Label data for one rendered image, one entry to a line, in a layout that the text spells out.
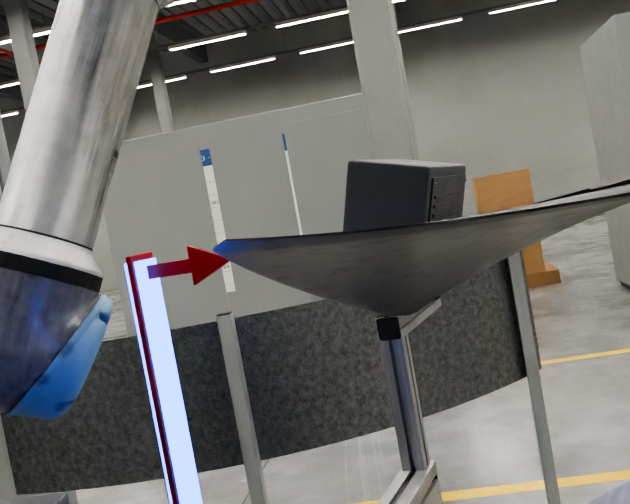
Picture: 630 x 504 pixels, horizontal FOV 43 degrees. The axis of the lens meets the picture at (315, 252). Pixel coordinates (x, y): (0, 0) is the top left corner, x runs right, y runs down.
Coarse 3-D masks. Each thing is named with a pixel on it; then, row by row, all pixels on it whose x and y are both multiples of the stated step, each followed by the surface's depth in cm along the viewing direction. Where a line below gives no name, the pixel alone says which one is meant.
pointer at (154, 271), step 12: (192, 252) 47; (204, 252) 47; (156, 264) 48; (168, 264) 48; (180, 264) 47; (192, 264) 47; (204, 264) 47; (216, 264) 47; (156, 276) 48; (192, 276) 47; (204, 276) 47
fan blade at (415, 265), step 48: (576, 192) 39; (624, 192) 33; (240, 240) 35; (288, 240) 35; (336, 240) 36; (384, 240) 37; (432, 240) 40; (480, 240) 43; (528, 240) 47; (336, 288) 48; (384, 288) 50; (432, 288) 52
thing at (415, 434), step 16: (384, 352) 98; (400, 352) 97; (384, 368) 98; (400, 368) 98; (400, 384) 99; (416, 384) 100; (400, 400) 99; (416, 400) 99; (400, 416) 98; (416, 416) 98; (400, 432) 99; (416, 432) 98; (400, 448) 99; (416, 448) 98; (416, 464) 98
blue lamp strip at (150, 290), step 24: (144, 264) 48; (144, 288) 48; (144, 312) 48; (168, 336) 49; (168, 360) 49; (168, 384) 49; (168, 408) 48; (168, 432) 48; (192, 456) 50; (192, 480) 49
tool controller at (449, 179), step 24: (360, 168) 102; (384, 168) 101; (408, 168) 100; (432, 168) 101; (456, 168) 116; (360, 192) 103; (384, 192) 102; (408, 192) 100; (432, 192) 101; (456, 192) 115; (360, 216) 103; (384, 216) 102; (408, 216) 101; (432, 216) 102; (456, 216) 117
